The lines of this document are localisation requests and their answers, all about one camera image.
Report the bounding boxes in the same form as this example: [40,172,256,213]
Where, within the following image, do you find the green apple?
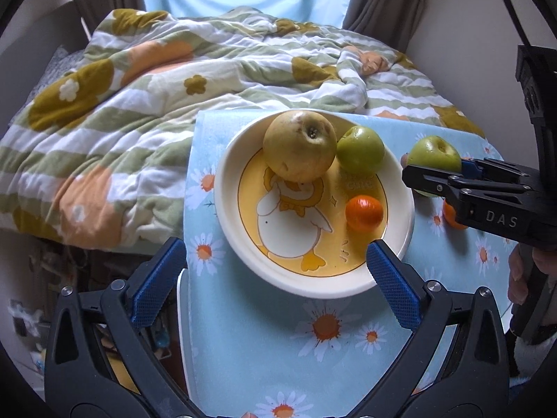
[407,135,462,173]
[336,125,385,177]

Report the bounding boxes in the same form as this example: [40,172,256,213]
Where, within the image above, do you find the large orange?
[442,200,467,230]

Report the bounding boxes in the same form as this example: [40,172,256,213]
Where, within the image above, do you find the small mandarin front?
[345,194,384,233]

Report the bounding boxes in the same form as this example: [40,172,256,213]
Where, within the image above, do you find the large yellow pear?
[262,110,337,183]

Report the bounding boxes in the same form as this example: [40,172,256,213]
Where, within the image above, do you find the person's right hand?
[508,245,556,305]

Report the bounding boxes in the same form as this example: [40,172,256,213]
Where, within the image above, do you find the cream bowl with duck print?
[213,114,415,299]

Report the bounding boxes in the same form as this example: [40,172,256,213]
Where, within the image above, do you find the blue daisy tablecloth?
[179,109,516,417]

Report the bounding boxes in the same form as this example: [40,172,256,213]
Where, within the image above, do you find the right brown curtain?
[343,0,426,52]

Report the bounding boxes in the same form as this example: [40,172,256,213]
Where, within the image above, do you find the floral striped quilt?
[1,7,479,250]

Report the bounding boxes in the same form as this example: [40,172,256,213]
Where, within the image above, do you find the patterned pillow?
[25,45,84,104]

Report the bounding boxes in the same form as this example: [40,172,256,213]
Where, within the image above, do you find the grey bed headboard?
[1,1,88,135]

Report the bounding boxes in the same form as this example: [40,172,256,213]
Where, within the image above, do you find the black cable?
[487,0,534,49]

